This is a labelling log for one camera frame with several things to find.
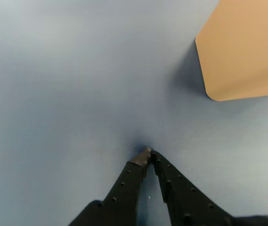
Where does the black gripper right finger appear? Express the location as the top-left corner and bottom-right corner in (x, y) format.
(150, 150), (233, 226)

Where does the blue-grey table mat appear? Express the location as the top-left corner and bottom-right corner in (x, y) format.
(0, 0), (268, 226)

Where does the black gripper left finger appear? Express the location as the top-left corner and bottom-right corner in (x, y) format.
(68, 147), (152, 226)

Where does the beige square metal box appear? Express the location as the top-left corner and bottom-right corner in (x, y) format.
(194, 0), (268, 102)

